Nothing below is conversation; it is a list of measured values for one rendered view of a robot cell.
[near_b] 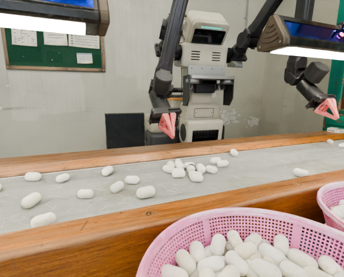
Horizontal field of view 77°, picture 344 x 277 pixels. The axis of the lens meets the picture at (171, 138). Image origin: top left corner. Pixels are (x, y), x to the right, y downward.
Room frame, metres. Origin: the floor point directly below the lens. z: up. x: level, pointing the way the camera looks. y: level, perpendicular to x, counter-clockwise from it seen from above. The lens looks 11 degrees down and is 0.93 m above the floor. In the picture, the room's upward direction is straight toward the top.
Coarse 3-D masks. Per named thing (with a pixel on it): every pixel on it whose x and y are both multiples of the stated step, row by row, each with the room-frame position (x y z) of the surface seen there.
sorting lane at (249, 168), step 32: (160, 160) 0.64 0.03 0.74; (192, 160) 0.64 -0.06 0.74; (256, 160) 0.64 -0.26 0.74; (288, 160) 0.64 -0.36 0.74; (320, 160) 0.64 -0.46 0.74; (0, 192) 0.42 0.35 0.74; (32, 192) 0.42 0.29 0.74; (64, 192) 0.42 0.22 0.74; (96, 192) 0.42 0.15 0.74; (128, 192) 0.42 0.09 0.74; (160, 192) 0.42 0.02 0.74; (192, 192) 0.42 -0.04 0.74; (0, 224) 0.30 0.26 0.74
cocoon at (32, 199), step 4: (36, 192) 0.37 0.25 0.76; (28, 196) 0.36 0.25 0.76; (32, 196) 0.36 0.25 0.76; (36, 196) 0.36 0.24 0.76; (40, 196) 0.37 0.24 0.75; (24, 200) 0.35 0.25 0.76; (28, 200) 0.35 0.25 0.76; (32, 200) 0.35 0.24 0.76; (36, 200) 0.36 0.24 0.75; (40, 200) 0.37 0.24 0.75; (24, 204) 0.34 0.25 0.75; (28, 204) 0.35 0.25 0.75; (32, 204) 0.35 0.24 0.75
